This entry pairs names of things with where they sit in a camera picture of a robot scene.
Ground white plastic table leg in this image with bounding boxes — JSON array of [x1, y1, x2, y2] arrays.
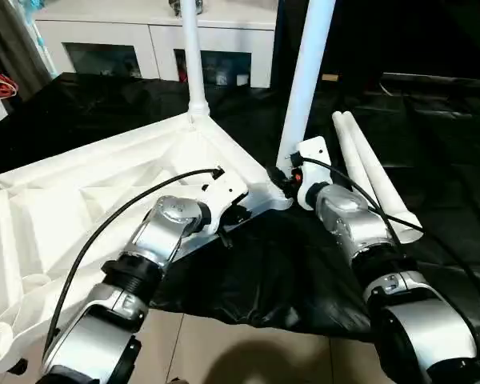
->
[[331, 111, 381, 201], [342, 111, 424, 244], [275, 0, 338, 174], [178, 0, 212, 122]]

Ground white plastic table top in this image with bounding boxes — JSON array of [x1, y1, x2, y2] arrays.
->
[[0, 111, 294, 374]]

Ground black plastic mat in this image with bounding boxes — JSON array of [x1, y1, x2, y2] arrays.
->
[[0, 71, 480, 353]]

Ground large black box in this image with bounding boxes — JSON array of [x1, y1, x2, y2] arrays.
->
[[271, 0, 385, 101]]

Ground black flat monitor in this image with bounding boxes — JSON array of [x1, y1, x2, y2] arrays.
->
[[381, 71, 480, 99]]

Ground black tangled bundle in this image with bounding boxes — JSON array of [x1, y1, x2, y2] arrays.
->
[[166, 0, 206, 16]]

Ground white cabinet with glass doors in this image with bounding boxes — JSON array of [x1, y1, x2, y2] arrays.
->
[[34, 6, 278, 90]]

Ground grey curtain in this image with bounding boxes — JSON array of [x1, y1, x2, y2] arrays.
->
[[0, 0, 54, 94]]

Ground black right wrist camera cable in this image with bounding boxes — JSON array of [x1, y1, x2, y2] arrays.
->
[[294, 157, 480, 361]]

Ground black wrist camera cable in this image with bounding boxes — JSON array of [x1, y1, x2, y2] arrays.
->
[[42, 166, 226, 361], [294, 157, 480, 361]]

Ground black left wrist camera cable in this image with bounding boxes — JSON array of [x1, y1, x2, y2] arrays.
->
[[42, 166, 226, 361]]

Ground red wire hangers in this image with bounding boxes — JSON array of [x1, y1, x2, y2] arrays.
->
[[0, 66, 20, 98]]

